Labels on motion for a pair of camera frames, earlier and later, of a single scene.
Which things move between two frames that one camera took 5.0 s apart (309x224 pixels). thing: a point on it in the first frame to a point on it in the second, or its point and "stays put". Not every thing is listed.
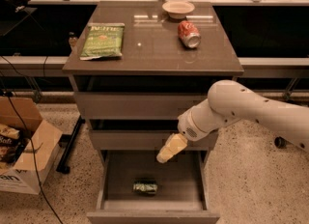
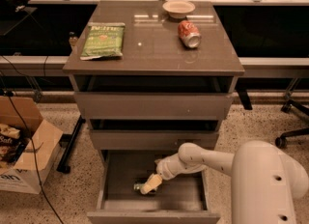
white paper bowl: [178, 9] stays put
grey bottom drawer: [135, 187] stays put
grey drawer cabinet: [135, 69] stays put
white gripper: [190, 126] to [166, 170]
